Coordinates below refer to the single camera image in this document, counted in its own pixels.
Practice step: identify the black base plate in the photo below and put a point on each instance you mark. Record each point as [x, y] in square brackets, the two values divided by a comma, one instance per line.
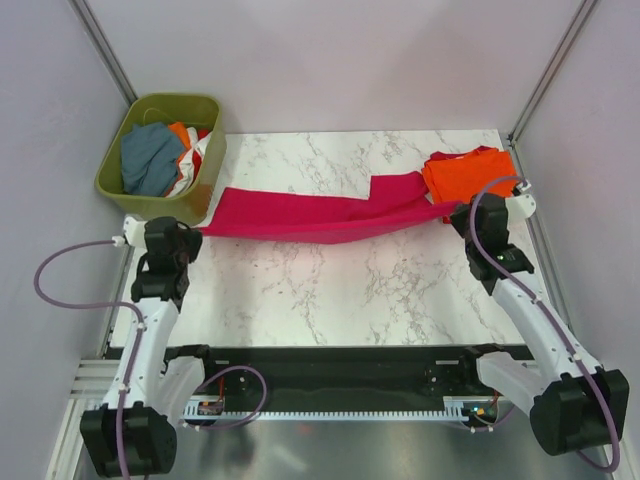
[340, 379]

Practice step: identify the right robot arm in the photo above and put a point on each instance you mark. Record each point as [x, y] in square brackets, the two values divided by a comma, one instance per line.
[572, 401]

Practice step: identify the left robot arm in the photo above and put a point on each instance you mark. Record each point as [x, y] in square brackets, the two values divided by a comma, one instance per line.
[134, 430]

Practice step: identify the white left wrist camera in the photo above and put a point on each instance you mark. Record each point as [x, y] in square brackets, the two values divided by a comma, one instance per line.
[134, 231]

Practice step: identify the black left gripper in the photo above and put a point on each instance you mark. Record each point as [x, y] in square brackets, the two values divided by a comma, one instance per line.
[193, 238]

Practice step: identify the olive green plastic bin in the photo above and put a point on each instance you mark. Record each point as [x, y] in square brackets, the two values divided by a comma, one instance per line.
[193, 110]

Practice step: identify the aluminium rail profile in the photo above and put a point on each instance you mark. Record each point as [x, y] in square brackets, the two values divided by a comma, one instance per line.
[93, 378]

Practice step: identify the left aluminium frame post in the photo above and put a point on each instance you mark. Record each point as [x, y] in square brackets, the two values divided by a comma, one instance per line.
[103, 47]

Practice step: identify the folded red t shirt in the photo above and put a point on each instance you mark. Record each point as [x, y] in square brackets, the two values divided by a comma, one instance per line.
[445, 156]

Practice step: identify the right aluminium frame post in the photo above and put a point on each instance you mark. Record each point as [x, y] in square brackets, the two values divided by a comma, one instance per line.
[570, 37]

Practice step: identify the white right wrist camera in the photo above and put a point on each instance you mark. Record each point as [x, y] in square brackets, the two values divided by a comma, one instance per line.
[521, 205]

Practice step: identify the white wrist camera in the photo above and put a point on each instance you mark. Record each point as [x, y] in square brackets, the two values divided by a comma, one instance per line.
[521, 205]
[134, 231]

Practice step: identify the magenta t shirt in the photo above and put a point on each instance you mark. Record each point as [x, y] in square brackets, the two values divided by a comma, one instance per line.
[395, 202]

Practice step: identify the grey blue t shirt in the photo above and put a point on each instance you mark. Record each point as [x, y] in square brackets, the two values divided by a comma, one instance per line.
[149, 156]

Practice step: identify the white slotted cable duct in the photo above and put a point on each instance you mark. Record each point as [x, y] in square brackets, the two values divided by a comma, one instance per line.
[200, 410]

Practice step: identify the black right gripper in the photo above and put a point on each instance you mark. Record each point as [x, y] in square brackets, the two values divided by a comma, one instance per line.
[458, 220]

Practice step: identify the aluminium frame post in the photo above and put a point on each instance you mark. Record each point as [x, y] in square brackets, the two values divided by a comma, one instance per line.
[103, 47]
[570, 37]

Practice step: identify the folded orange t shirt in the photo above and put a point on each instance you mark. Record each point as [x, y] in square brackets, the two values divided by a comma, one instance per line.
[470, 177]

